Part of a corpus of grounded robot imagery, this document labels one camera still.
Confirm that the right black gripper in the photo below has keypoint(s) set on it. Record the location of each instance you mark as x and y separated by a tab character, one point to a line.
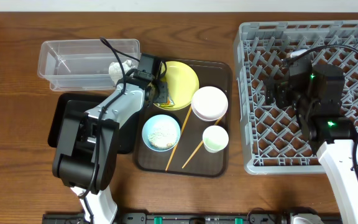
282	88

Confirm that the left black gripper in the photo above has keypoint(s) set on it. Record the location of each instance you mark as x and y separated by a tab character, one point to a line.
160	91

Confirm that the green yellow wrapper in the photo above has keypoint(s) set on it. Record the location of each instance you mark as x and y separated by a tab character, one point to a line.
168	104

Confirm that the light blue bowl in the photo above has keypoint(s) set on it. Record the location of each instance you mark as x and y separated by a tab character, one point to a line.
147	127

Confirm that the cooked rice leftovers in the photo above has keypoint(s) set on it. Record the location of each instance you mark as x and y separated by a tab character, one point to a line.
162	136

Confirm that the pink white bowl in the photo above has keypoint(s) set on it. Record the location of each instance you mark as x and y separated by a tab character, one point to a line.
209	103

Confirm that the pale green cup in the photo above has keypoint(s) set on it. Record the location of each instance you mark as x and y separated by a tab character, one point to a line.
215	139

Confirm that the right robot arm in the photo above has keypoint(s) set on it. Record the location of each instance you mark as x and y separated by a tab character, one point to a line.
314	92

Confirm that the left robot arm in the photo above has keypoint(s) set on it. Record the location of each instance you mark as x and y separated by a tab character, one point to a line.
88	142

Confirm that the grey dishwasher rack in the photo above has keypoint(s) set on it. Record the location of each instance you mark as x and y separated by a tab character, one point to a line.
272	142

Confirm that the black waste tray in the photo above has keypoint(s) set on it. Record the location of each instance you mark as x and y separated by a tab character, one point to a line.
83	102

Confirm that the yellow plate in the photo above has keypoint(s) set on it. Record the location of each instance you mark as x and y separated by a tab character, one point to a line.
182	83

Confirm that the crumpled white tissue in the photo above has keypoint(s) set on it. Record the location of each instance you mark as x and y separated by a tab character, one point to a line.
115	67

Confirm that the left wooden chopstick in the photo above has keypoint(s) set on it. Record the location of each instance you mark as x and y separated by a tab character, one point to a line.
181	132

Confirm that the wooden chopstick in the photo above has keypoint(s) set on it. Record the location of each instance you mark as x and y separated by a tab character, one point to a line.
198	147
181	132

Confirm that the brown serving tray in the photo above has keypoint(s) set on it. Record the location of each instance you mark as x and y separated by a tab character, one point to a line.
204	163

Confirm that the clear plastic bin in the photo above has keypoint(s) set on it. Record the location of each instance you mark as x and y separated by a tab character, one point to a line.
82	65

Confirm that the right wooden chopstick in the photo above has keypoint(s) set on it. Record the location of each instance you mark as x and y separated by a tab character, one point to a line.
198	147

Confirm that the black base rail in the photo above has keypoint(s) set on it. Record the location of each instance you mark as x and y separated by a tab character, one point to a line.
256	216

